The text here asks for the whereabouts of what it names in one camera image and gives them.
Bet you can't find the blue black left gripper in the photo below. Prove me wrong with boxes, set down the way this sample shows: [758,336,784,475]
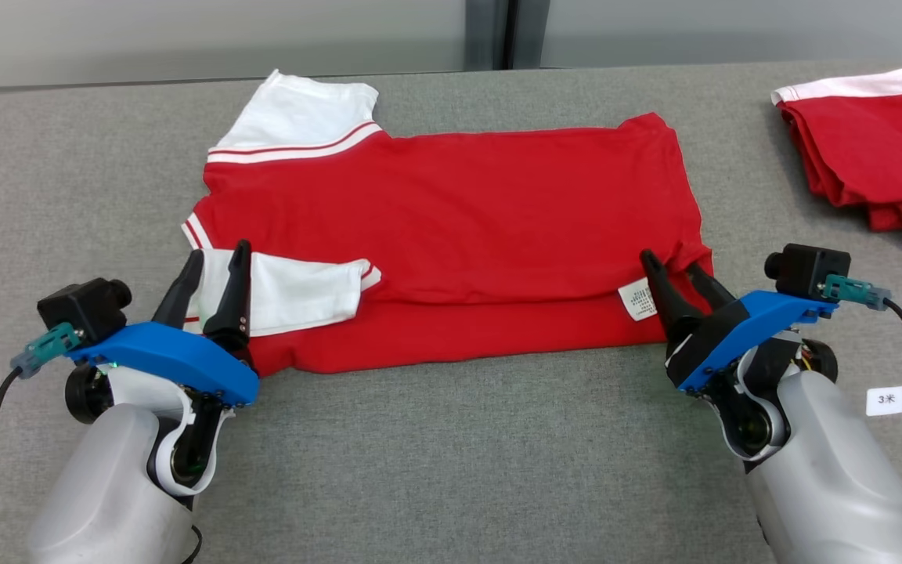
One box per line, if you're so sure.
[67,240,260,407]

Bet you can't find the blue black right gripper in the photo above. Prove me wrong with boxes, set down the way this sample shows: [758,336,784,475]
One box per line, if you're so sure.
[639,249,839,392]

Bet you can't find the red shorts with white band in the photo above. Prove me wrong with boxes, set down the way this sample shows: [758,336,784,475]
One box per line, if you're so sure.
[770,67,902,255]

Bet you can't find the red jersey with white sleeves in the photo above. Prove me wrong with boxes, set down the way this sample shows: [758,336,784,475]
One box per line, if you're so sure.
[182,69,714,375]

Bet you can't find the black left cable teal plug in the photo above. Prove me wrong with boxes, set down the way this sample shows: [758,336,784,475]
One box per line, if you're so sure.
[0,323,82,564]

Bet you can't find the white cable label tag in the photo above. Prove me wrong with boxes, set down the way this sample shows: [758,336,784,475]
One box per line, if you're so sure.
[866,384,902,416]

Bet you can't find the grey metal partition post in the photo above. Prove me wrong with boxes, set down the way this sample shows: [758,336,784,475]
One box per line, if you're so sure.
[464,0,542,71]

